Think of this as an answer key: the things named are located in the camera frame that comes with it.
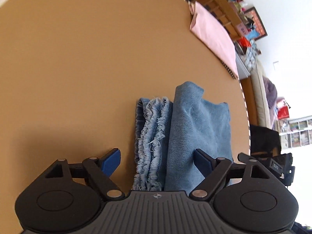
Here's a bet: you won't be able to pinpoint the light blue denim jeans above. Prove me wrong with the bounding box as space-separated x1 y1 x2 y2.
132 81 232 193

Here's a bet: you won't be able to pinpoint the beige sofa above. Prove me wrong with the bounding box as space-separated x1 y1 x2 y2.
250 61 272 129

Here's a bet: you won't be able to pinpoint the pink storage bag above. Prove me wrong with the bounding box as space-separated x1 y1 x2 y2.
189 2 239 79

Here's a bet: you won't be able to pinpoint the wooden shelf unit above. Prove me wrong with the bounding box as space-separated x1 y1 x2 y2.
188 0 243 41

